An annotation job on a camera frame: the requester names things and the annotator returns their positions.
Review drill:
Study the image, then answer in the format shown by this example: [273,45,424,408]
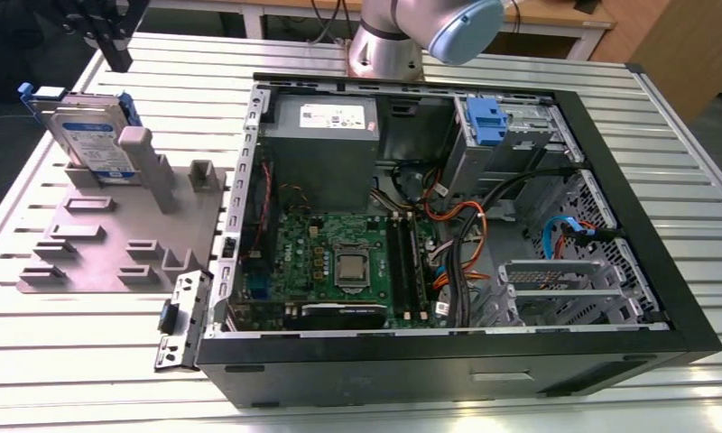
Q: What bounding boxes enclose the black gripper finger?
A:
[115,0,152,73]
[62,12,116,73]

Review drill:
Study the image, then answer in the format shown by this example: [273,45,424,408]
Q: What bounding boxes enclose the hard disk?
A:
[17,83,143,186]

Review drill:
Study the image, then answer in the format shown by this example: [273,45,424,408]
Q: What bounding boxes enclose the metal disk bay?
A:
[495,260,667,328]

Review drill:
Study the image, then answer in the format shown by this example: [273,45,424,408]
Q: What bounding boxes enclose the grey parts rack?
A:
[16,126,229,295]

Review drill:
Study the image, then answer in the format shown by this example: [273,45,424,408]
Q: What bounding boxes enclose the grey power supply unit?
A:
[257,93,382,214]

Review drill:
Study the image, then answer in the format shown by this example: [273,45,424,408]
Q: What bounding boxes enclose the green motherboard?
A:
[231,210,454,330]

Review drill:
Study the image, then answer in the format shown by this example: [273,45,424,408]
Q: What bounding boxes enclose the metal expansion card retainer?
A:
[153,269,213,373]

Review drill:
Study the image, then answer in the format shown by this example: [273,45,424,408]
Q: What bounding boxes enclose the silver CPU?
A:
[338,255,370,278]

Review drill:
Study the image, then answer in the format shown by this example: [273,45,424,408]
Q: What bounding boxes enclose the blue drive latch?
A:
[466,97,510,147]

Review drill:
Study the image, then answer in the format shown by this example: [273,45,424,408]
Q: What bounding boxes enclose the metal optical drive cage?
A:
[443,95,582,199]

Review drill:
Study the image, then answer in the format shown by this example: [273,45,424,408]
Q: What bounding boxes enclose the CPU socket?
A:
[331,242,376,297]

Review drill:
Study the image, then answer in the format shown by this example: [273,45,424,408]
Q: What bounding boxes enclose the black RAM slot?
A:
[386,212,414,319]
[403,211,431,319]

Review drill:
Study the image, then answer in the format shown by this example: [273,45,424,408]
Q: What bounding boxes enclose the black graphics card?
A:
[281,300,390,330]

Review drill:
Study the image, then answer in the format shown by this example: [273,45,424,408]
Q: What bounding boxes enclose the wooden desk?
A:
[493,0,617,62]

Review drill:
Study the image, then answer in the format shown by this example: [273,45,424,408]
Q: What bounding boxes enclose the black open PC case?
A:
[195,70,722,410]

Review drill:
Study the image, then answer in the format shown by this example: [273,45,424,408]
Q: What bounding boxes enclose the brown wooden cabinet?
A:
[589,0,722,123]

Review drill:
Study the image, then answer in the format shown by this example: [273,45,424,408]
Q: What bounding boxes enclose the white desk frame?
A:
[215,7,362,41]

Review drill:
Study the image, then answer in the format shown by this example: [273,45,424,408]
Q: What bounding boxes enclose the thin red wire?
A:
[252,160,276,261]

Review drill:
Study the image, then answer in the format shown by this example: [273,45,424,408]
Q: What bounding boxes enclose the thin black hanging cables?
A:
[319,0,346,45]

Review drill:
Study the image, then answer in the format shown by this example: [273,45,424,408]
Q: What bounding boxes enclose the thin fan wire loop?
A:
[277,181,312,212]

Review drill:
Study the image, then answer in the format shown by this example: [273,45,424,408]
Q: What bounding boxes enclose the yellow black wire bundle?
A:
[370,188,414,214]

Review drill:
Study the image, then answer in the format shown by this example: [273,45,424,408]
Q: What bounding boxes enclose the orange power wire bundle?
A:
[423,200,493,290]

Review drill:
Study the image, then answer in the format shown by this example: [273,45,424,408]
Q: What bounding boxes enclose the black cable bundle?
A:
[444,166,582,328]

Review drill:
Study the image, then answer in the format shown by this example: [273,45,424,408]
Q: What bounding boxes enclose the blue data wire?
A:
[542,215,586,262]

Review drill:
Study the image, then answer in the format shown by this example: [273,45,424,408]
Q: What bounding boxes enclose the black disk power wire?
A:
[562,219,626,248]

